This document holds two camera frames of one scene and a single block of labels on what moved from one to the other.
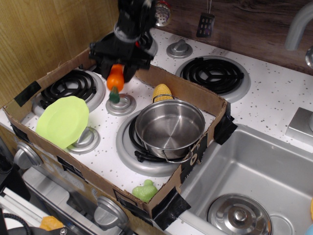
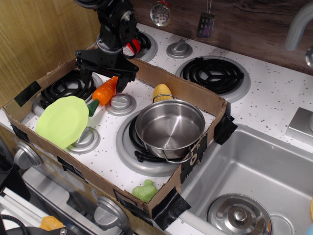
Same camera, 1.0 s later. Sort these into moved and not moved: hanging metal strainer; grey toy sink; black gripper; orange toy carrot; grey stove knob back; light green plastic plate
Moved: orange toy carrot; black gripper
Not moved: light green plastic plate; hanging metal strainer; grey toy sink; grey stove knob back
